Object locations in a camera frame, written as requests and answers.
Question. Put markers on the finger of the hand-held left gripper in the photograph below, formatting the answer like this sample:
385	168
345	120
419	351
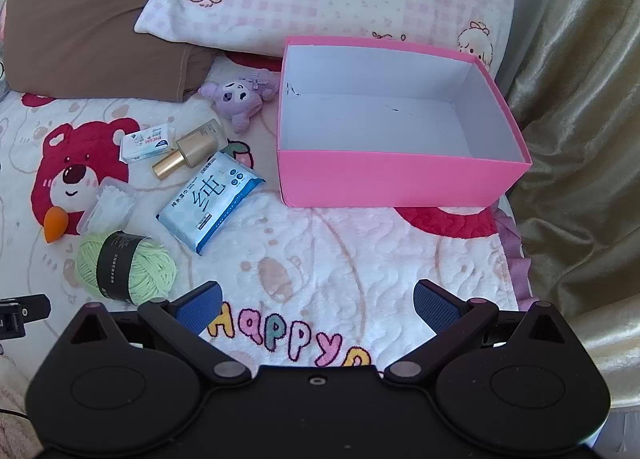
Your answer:
30	308

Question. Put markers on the brown pillow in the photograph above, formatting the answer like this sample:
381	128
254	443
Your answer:
85	24

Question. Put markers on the bear printed blanket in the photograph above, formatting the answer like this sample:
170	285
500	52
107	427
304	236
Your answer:
350	249

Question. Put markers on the clear floss pick box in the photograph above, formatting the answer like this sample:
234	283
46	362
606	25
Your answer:
107	206

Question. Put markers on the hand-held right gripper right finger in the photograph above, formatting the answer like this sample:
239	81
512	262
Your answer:
435	308

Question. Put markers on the purple plush toy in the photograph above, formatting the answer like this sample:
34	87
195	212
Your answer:
232	99

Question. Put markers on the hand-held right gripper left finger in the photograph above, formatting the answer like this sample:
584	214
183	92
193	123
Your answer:
202	308

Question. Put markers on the blue wet wipes pack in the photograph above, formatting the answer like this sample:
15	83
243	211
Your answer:
210	199

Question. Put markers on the orange makeup sponge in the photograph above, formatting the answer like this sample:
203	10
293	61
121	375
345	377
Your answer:
59	229

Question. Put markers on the green yarn ball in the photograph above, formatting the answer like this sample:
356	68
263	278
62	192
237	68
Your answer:
150	264

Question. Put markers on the small white blue carton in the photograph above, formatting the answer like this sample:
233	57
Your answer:
147	144

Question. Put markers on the gold capped foundation bottle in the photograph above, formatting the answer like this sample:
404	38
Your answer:
200	144

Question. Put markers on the pink cardboard box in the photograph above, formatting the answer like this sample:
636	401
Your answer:
390	179

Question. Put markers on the golden curtain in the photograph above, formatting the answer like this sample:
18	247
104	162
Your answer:
575	89

